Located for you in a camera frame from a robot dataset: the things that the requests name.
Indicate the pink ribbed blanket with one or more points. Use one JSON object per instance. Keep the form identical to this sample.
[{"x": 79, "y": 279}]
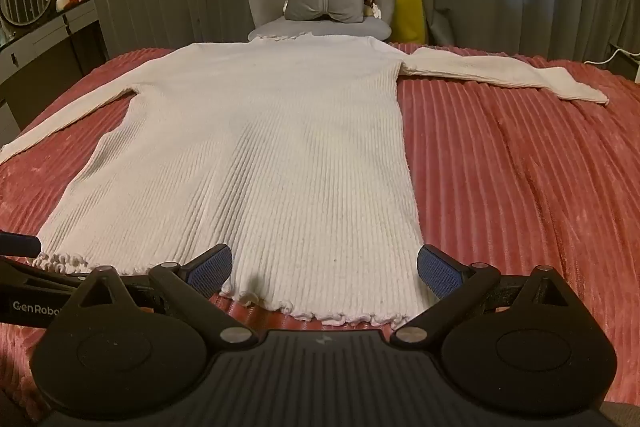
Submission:
[{"x": 515, "y": 187}]

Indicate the brown and white doll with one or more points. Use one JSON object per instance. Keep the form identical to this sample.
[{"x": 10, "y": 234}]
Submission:
[{"x": 372, "y": 7}]

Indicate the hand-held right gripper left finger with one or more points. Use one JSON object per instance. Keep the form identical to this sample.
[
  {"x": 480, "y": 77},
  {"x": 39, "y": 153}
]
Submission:
[{"x": 210, "y": 265}]

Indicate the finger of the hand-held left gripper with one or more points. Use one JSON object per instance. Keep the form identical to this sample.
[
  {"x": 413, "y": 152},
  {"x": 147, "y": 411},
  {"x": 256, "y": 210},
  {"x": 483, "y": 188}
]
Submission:
[{"x": 20, "y": 245}]

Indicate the grey vanity desk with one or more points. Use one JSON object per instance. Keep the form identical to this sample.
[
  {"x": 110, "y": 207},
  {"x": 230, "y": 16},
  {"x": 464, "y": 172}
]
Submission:
[{"x": 55, "y": 47}]

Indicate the white ribbed knit sweater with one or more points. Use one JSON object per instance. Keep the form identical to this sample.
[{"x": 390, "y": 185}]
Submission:
[{"x": 260, "y": 147}]

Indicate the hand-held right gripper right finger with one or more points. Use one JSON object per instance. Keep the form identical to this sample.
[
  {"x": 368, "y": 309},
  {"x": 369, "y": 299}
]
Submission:
[{"x": 440, "y": 272}]

